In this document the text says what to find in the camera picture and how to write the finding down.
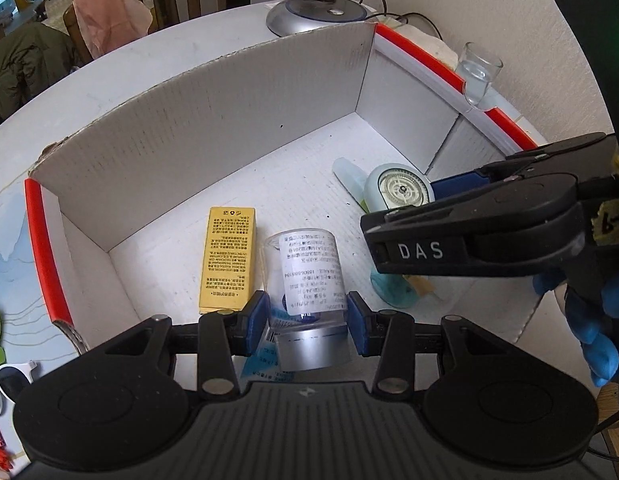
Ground small yellow box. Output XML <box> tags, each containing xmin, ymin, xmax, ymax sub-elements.
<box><xmin>198</xmin><ymin>206</ymin><xmax>257</xmax><ymax>316</ymax></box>

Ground black lamp cable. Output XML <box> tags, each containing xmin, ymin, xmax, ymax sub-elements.
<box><xmin>282</xmin><ymin>0</ymin><xmax>443</xmax><ymax>41</ymax></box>

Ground dark green jacket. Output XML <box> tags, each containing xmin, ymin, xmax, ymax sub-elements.
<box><xmin>0</xmin><ymin>20</ymin><xmax>77</xmax><ymax>133</ymax></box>

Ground pink cloth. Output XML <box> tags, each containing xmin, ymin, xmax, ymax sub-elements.
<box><xmin>72</xmin><ymin>0</ymin><xmax>154</xmax><ymax>56</ymax></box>

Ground clear jar silver lid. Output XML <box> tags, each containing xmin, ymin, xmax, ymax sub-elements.
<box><xmin>262</xmin><ymin>229</ymin><xmax>353</xmax><ymax>372</ymax></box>

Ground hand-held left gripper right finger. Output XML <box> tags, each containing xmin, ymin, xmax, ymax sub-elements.
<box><xmin>348</xmin><ymin>291</ymin><xmax>537</xmax><ymax>402</ymax></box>

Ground pale green correction tape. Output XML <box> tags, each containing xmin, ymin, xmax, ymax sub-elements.
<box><xmin>363</xmin><ymin>162</ymin><xmax>435</xmax><ymax>216</ymax></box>

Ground blue white tube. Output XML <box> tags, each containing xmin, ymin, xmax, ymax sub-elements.
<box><xmin>239</xmin><ymin>310</ymin><xmax>295</xmax><ymax>383</ymax></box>

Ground person's right hand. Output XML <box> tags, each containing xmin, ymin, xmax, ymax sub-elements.
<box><xmin>533</xmin><ymin>272</ymin><xmax>619</xmax><ymax>387</ymax></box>

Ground white sunglasses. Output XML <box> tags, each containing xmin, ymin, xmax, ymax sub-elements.
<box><xmin>0</xmin><ymin>360</ymin><xmax>40</xmax><ymax>416</ymax></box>

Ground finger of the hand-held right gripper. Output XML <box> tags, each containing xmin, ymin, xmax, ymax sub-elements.
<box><xmin>431</xmin><ymin>146</ymin><xmax>619</xmax><ymax>200</ymax></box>
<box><xmin>506</xmin><ymin>131</ymin><xmax>610</xmax><ymax>162</ymax></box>

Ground small teal plastic item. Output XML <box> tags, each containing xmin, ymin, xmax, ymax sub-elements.
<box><xmin>369</xmin><ymin>267</ymin><xmax>423</xmax><ymax>309</ymax></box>

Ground small clear glass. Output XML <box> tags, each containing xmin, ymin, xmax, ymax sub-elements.
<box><xmin>454</xmin><ymin>42</ymin><xmax>504</xmax><ymax>108</ymax></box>

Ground green white glue stick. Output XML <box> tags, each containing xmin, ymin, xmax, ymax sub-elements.
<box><xmin>332</xmin><ymin>156</ymin><xmax>375</xmax><ymax>211</ymax></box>

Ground red cardboard box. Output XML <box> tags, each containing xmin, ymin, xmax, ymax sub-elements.
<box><xmin>24</xmin><ymin>21</ymin><xmax>553</xmax><ymax>361</ymax></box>

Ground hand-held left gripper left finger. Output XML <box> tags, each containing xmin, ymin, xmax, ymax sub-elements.
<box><xmin>79</xmin><ymin>291</ymin><xmax>271</xmax><ymax>402</ymax></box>

